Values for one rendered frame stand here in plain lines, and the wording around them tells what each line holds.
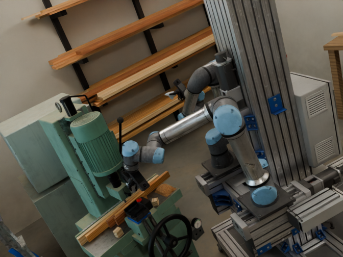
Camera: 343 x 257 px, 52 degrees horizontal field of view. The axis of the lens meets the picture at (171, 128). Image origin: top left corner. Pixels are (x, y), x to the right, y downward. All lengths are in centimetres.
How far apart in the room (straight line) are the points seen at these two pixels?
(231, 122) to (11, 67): 297
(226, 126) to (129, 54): 311
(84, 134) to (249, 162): 81
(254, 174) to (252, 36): 66
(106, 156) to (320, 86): 119
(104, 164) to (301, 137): 111
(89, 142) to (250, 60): 90
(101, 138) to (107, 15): 273
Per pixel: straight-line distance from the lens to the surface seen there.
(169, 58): 421
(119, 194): 200
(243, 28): 178
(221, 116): 148
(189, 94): 217
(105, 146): 185
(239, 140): 156
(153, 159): 162
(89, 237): 203
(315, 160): 219
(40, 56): 412
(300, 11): 479
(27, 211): 444
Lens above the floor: 205
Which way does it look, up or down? 24 degrees down
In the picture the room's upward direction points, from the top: 21 degrees counter-clockwise
